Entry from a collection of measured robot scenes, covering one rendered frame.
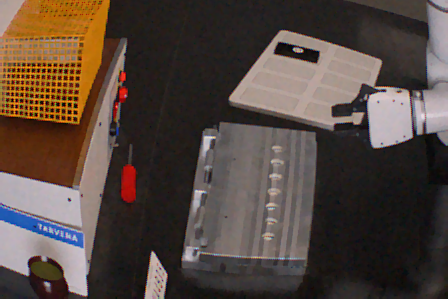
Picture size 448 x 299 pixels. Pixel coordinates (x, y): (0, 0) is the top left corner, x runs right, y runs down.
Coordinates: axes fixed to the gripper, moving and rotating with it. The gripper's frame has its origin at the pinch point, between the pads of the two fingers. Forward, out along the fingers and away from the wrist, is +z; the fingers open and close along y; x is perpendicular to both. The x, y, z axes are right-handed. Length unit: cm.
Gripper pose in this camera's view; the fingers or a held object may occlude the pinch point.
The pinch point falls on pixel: (343, 119)
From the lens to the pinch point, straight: 204.0
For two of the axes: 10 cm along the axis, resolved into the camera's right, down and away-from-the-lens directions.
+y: 1.5, 8.8, 4.6
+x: 0.7, -4.7, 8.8
